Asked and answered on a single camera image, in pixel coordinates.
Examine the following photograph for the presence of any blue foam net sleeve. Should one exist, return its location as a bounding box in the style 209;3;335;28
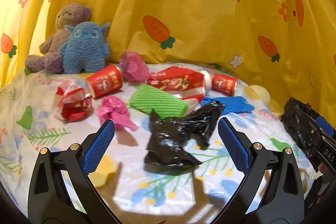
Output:
200;96;255;115

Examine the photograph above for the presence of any red white wrapper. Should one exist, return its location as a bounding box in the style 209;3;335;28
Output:
52;79;93;123

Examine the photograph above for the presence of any small red paper cup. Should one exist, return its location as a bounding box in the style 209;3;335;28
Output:
211;73;238;97

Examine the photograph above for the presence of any magenta plastic bag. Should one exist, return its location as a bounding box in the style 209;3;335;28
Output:
97;96;138;131
119;51;154;83

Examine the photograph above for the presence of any black plastic bag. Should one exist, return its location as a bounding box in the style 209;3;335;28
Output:
144;101;225;166

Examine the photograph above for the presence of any large red paper cup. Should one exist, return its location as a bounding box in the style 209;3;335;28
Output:
85;64;123;98

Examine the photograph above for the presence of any red snack package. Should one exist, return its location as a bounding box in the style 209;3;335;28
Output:
146;67;206;103

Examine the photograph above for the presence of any green foam net sleeve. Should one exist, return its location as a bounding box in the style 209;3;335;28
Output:
129;84;188;119

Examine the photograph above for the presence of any right hand with glove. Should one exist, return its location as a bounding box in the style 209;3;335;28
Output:
318;163;326;173

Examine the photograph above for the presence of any cream round plush ball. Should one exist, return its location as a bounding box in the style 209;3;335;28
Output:
250;85;270;107

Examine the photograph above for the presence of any yellow carrot print curtain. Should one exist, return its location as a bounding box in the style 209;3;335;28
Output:
1;0;335;123

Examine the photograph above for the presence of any floral white bed sheet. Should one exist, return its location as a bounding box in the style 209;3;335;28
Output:
1;71;316;223

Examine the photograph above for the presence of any purple teddy bear plush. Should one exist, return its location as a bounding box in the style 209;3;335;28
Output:
25;3;91;74

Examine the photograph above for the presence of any blue monster plush toy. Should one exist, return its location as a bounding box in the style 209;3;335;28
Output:
59;22;111;75

